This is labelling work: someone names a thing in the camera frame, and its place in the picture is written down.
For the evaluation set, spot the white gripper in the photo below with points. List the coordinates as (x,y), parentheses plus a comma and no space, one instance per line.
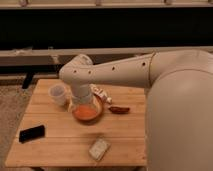
(81,94)

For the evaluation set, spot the dark red pepper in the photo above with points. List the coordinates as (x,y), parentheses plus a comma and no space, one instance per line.
(119,110)

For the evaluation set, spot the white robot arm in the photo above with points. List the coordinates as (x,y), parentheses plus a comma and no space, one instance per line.
(179,106)

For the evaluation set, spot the orange ceramic bowl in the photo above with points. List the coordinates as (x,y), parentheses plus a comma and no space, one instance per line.
(87,112)

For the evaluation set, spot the white tube packet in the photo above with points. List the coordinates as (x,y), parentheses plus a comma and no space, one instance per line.
(101,93)

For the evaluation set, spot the clear plastic cup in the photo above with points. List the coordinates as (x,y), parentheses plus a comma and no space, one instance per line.
(58,94)

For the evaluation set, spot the wooden table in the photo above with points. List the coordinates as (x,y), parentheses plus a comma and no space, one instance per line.
(66,142)

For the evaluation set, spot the white sponge block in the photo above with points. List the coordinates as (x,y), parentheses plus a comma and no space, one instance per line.
(99,148)

